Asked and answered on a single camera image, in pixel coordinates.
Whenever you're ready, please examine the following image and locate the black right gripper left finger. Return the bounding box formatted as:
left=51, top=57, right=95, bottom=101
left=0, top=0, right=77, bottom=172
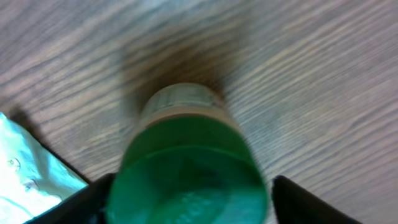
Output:
left=27, top=173, right=116, bottom=224

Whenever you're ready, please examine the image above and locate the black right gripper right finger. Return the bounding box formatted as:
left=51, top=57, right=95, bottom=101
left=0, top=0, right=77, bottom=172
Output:
left=271, top=175, right=360, bottom=224

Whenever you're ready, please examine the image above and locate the teal orange snack packet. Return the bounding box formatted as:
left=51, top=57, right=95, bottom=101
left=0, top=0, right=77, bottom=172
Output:
left=1, top=114, right=88, bottom=223

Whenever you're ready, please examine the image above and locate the white green round container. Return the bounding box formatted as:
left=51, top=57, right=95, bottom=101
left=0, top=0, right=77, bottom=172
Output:
left=105, top=83, right=269, bottom=224

